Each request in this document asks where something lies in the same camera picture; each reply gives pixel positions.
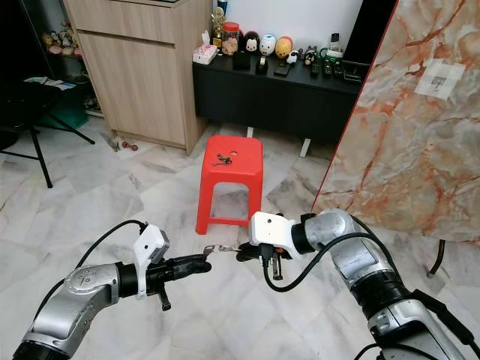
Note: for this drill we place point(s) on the black yellow toy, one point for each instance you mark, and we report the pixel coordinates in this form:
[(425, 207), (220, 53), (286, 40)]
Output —
[(310, 56)]

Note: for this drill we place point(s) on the small red floor toy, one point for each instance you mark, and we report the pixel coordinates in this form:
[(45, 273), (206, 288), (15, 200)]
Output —
[(131, 145)]

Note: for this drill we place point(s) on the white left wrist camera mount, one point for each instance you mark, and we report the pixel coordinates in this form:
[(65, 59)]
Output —
[(151, 244)]

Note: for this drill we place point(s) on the black television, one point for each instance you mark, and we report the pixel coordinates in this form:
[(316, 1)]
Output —
[(375, 30)]

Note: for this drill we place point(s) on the black wallet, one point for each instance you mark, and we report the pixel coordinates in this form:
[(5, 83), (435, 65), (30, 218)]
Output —
[(241, 61)]

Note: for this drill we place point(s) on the pink tissue box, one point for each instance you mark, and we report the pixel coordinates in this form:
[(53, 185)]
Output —
[(205, 54)]

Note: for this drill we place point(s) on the dark key bunch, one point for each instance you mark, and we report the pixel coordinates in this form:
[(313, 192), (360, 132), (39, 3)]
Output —
[(225, 159)]

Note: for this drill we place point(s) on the yellow round figure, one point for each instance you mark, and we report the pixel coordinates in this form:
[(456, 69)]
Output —
[(284, 48)]

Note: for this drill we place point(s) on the black remote control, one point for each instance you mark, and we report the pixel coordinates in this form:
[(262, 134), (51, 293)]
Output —
[(337, 69), (328, 69), (316, 69)]

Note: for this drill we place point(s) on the marble board with red edge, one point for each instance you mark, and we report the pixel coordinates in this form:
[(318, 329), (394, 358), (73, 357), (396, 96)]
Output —
[(412, 150)]

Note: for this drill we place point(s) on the white paper stack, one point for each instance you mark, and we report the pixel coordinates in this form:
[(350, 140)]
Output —
[(49, 82)]

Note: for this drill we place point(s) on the black glass display cabinet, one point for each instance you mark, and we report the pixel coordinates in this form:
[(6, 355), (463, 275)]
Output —
[(37, 19)]

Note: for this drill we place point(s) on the black low console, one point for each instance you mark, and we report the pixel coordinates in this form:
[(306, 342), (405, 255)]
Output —
[(270, 105)]

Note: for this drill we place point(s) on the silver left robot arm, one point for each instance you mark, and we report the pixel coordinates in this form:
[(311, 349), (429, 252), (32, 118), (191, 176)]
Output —
[(67, 300)]

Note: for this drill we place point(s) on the white adhesive hook plate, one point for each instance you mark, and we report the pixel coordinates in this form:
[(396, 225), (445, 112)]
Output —
[(441, 79)]

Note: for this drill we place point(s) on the gold trophy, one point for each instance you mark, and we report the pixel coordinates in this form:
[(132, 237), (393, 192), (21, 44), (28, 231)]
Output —
[(217, 31)]

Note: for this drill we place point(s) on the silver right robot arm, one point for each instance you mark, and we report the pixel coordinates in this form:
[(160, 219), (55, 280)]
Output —
[(367, 266)]

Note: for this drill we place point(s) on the red plastic stool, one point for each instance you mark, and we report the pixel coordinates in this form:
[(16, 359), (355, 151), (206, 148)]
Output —
[(229, 176)]

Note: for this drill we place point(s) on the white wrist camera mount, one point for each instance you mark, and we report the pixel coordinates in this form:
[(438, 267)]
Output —
[(151, 244), (272, 229)]

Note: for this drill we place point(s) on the black board stand leg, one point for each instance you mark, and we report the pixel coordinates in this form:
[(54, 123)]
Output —
[(436, 262)]

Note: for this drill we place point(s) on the light wooden cabinet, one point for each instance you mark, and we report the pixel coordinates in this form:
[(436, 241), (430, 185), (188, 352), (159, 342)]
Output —
[(135, 82)]

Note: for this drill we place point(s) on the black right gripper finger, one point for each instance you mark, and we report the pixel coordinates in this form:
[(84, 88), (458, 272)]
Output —
[(252, 247), (250, 257)]

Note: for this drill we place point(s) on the white console leg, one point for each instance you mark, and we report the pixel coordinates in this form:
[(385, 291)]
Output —
[(306, 147), (250, 132)]

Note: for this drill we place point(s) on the white round figure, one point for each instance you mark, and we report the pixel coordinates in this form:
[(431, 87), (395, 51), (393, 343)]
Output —
[(268, 45)]

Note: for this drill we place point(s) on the green bin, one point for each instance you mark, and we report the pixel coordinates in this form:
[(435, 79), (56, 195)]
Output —
[(75, 112)]

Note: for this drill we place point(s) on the jar with red lid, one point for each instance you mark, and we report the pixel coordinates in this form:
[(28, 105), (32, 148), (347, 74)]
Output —
[(231, 41)]

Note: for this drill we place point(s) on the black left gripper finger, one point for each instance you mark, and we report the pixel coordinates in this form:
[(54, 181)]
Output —
[(195, 259), (193, 270)]

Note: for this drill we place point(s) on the black tray box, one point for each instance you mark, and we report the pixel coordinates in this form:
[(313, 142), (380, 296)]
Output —
[(356, 73)]

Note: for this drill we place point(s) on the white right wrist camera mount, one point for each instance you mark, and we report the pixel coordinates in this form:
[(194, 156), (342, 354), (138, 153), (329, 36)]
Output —
[(272, 229)]

